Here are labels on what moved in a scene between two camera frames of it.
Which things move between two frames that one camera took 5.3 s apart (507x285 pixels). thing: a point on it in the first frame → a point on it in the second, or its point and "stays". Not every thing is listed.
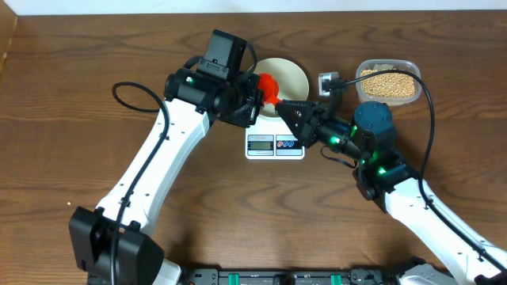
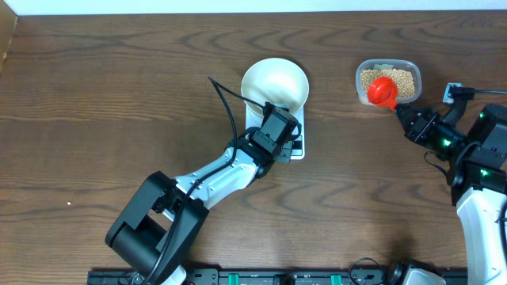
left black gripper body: x=242 y=99 → x=285 y=152
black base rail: x=290 y=276 stays
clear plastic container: x=393 y=87 stays
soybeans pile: x=388 y=84 stays
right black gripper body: x=334 y=132 → x=444 y=139
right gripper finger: x=300 y=108 → x=405 y=110
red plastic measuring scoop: x=268 y=83 → x=383 y=90
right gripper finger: x=300 y=126 → x=405 y=121
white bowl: x=292 y=82 stays
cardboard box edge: x=8 y=23 stays
